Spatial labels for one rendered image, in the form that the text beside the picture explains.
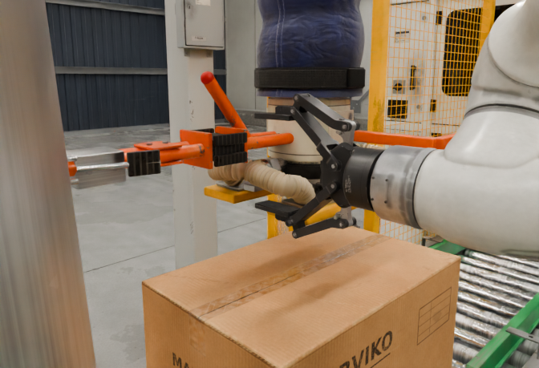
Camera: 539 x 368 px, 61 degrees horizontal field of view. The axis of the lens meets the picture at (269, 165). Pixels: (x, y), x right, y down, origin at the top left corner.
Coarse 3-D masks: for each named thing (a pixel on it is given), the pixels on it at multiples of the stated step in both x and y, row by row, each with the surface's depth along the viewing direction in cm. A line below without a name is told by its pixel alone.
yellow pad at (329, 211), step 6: (318, 186) 84; (288, 204) 82; (294, 204) 81; (300, 204) 80; (330, 204) 82; (336, 204) 82; (324, 210) 79; (330, 210) 80; (336, 210) 81; (312, 216) 77; (318, 216) 78; (324, 216) 79; (330, 216) 81; (306, 222) 76; (312, 222) 77
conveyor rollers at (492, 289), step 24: (480, 264) 202; (504, 264) 204; (528, 264) 205; (480, 288) 178; (504, 288) 179; (528, 288) 180; (456, 312) 165; (480, 312) 160; (504, 312) 162; (456, 336) 147; (480, 336) 145; (456, 360) 139
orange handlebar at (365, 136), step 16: (144, 144) 70; (160, 144) 70; (176, 144) 70; (192, 144) 73; (256, 144) 81; (272, 144) 84; (384, 144) 87; (400, 144) 84; (416, 144) 82; (432, 144) 80; (160, 160) 68; (176, 160) 71
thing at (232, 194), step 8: (216, 184) 98; (224, 184) 95; (240, 184) 95; (208, 192) 95; (216, 192) 93; (224, 192) 91; (232, 192) 91; (240, 192) 91; (248, 192) 92; (256, 192) 93; (264, 192) 95; (224, 200) 92; (232, 200) 90; (240, 200) 90
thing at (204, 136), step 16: (208, 128) 82; (224, 128) 81; (240, 128) 78; (208, 144) 72; (224, 144) 73; (240, 144) 77; (192, 160) 76; (208, 160) 73; (224, 160) 74; (240, 160) 76
